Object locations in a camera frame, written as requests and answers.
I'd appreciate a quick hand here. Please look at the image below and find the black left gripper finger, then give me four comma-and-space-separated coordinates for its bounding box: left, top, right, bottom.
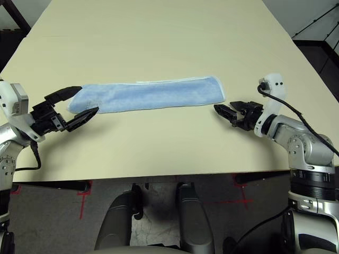
44, 86, 83, 105
64, 106, 100, 132

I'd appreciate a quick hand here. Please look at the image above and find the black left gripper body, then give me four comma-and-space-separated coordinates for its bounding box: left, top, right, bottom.
31, 101, 67, 134

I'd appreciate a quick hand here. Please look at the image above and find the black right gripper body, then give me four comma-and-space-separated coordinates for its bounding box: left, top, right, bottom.
230, 102, 265, 131

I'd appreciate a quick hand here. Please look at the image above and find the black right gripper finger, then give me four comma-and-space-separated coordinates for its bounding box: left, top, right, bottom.
213, 104, 239, 121
229, 101, 248, 111

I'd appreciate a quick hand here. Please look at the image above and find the light blue towel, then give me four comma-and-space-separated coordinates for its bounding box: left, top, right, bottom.
67, 76, 226, 115

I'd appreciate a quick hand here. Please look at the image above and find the black table base foot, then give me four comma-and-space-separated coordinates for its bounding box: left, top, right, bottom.
234, 170, 292, 186
12, 180, 93, 193

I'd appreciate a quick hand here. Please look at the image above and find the red floor tape cross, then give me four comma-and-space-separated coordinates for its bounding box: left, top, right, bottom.
211, 174, 255, 210

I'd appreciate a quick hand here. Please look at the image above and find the black framed side table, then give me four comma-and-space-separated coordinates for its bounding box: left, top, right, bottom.
0, 0, 32, 37

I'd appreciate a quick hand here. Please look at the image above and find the grey robot left leg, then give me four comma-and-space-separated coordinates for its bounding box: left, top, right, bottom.
94, 182, 145, 251

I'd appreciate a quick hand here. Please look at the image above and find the grey robot leg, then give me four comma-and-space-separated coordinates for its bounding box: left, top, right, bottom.
94, 182, 145, 251
176, 182, 215, 254

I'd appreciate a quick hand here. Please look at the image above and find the grey robot right leg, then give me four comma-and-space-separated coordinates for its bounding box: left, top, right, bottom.
176, 182, 215, 254

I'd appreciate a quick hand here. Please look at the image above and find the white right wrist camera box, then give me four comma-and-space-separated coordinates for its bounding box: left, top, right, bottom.
254, 72, 288, 137

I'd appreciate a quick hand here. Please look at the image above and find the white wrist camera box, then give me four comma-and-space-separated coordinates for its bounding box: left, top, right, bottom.
0, 80, 44, 143
254, 72, 288, 137

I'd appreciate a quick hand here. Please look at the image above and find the black left wrist camera cable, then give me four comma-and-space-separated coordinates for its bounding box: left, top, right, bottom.
14, 141, 42, 171

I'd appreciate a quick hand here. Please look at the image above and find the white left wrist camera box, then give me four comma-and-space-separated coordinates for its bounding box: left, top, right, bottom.
0, 80, 44, 143

